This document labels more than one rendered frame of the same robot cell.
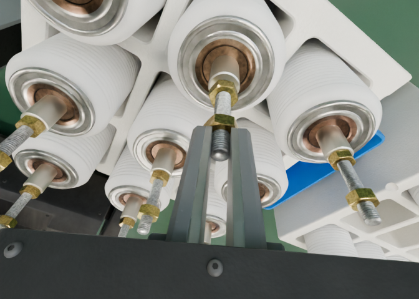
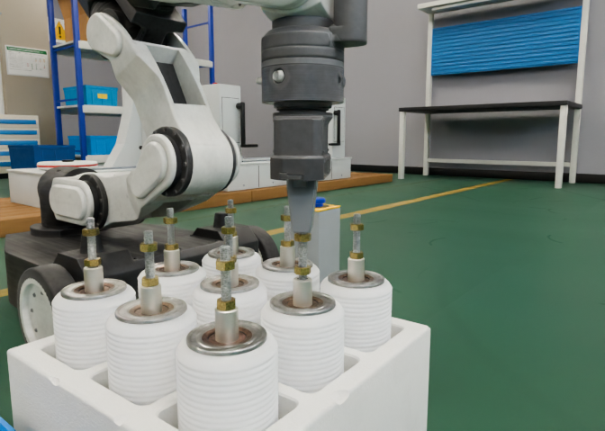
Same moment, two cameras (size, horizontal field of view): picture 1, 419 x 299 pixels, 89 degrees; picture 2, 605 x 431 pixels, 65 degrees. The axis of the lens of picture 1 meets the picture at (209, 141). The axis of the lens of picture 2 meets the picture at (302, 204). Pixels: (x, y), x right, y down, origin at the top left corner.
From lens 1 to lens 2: 0.52 m
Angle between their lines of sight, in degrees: 77
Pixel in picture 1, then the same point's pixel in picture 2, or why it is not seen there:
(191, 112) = (256, 313)
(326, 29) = (304, 408)
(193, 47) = (319, 295)
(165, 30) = not seen: hidden behind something
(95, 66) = not seen: hidden behind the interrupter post
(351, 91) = (272, 345)
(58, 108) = (288, 261)
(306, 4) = (327, 396)
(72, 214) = (121, 270)
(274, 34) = (323, 317)
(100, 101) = (285, 276)
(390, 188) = not seen: outside the picture
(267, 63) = (305, 311)
